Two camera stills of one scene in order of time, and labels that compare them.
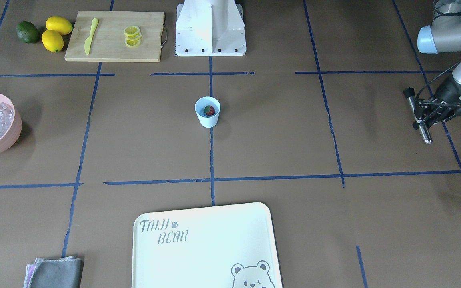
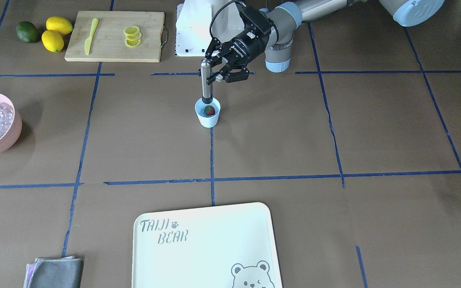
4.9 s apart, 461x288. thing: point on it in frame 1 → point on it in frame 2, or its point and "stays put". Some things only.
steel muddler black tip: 410,94 → 207,99
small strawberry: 209,110 stays put
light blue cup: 208,109 stays put
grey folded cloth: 61,272 stays put
